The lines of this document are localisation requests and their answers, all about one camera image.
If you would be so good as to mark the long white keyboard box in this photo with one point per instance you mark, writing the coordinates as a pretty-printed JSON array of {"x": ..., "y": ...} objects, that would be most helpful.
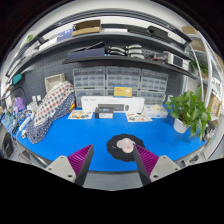
[{"x": 88, "y": 104}]

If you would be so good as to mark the purple object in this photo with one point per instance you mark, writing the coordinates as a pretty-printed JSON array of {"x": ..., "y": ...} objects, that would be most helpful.
[{"x": 19, "y": 104}]

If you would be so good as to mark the yellow card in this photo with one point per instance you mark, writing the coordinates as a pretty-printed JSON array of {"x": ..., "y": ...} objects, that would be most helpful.
[{"x": 122, "y": 91}]

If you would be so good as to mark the white blue tissue pack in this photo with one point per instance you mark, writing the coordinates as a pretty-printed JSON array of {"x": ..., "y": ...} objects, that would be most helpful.
[{"x": 156, "y": 112}]

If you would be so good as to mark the beige computer mouse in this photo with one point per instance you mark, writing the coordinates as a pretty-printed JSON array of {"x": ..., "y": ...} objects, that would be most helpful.
[{"x": 126, "y": 145}]

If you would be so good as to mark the black mouse pad with eyes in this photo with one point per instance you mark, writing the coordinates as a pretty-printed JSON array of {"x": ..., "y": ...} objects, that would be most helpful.
[{"x": 115, "y": 152}]

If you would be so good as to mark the red white checkered cloth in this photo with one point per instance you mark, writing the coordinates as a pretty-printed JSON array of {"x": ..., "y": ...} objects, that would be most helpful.
[{"x": 53, "y": 100}]

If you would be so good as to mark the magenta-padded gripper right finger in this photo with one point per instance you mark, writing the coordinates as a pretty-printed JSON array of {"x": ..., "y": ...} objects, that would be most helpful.
[{"x": 163, "y": 168}]

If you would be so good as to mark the green potted plant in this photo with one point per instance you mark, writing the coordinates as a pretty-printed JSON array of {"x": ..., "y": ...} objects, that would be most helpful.
[{"x": 188, "y": 108}]

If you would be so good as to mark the teal object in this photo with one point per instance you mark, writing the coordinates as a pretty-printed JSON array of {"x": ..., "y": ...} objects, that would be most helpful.
[{"x": 17, "y": 79}]

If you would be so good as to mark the white woven basket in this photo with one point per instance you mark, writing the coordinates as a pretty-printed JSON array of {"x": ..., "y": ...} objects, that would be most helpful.
[{"x": 53, "y": 81}]

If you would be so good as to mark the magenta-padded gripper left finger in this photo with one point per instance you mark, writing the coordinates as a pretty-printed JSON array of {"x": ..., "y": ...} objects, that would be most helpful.
[{"x": 61, "y": 168}]

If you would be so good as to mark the white metal rack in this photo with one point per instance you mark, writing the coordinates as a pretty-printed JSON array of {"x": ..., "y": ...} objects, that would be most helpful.
[{"x": 213, "y": 105}]

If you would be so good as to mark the printed picture sheet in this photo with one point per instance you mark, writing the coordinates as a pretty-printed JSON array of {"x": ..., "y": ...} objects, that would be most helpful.
[
  {"x": 139, "y": 117},
  {"x": 80, "y": 115}
]

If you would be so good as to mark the yellow red object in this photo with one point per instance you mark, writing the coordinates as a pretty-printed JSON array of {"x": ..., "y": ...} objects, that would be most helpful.
[{"x": 72, "y": 106}]

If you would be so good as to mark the small dark box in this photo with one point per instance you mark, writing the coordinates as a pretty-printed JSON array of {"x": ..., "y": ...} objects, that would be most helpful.
[{"x": 104, "y": 115}]

